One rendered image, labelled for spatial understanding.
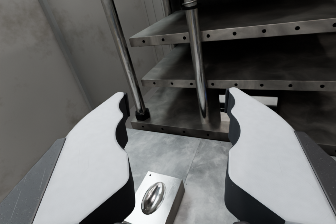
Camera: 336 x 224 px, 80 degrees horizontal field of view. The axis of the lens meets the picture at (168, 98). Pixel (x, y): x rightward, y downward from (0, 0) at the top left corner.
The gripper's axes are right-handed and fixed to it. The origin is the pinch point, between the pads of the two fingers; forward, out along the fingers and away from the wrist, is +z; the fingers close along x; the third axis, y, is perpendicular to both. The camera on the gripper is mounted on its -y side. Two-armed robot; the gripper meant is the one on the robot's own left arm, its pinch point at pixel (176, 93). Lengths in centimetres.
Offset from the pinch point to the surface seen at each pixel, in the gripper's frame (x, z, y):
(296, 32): 47, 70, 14
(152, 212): -10, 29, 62
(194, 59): 9, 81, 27
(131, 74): -25, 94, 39
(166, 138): -6, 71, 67
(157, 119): -13, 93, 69
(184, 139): 3, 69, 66
